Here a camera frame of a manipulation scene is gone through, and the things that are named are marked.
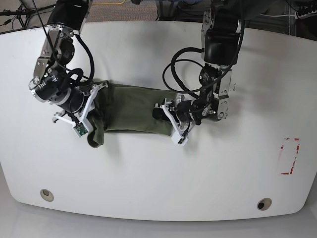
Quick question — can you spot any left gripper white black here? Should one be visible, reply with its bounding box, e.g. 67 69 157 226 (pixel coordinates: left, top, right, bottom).
152 95 201 146

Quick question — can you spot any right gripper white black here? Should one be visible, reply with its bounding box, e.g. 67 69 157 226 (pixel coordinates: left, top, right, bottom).
51 82 108 133

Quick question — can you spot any olive green T-shirt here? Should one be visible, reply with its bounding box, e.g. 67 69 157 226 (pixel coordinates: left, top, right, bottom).
87 81 177 148

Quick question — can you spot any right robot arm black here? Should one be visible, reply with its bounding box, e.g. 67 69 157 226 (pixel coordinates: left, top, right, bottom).
28 0 108 137

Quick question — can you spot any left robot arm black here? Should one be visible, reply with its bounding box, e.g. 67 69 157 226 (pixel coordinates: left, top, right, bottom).
153 0 273 145

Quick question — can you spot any black tripod stand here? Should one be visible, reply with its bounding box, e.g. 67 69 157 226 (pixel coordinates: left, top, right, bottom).
0 0 55 31

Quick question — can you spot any red tape rectangle marking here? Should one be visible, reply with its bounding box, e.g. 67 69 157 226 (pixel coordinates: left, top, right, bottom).
277 137 300 175

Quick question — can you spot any white power strip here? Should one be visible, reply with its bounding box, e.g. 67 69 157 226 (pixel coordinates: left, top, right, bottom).
295 5 317 20

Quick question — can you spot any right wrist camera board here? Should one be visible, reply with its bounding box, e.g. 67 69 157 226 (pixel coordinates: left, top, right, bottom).
72 123 88 138

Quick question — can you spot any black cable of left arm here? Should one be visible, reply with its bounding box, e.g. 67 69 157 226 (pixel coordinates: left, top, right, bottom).
162 47 216 100

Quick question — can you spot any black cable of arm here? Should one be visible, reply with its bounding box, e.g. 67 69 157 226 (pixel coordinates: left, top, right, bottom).
32 0 96 86
162 47 216 100

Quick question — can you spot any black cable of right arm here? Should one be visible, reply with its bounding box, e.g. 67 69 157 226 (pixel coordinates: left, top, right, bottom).
32 0 96 86

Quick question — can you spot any left table cable grommet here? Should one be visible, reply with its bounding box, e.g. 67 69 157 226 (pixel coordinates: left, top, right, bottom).
40 189 54 202

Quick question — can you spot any table cable grommet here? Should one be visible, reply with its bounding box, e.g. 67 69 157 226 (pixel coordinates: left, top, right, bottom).
40 189 54 202
257 198 272 211

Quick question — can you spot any yellow cable on floor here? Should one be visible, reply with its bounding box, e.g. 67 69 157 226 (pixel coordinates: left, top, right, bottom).
94 0 127 7

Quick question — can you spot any right table cable grommet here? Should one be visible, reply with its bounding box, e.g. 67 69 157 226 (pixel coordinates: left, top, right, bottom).
257 198 272 211

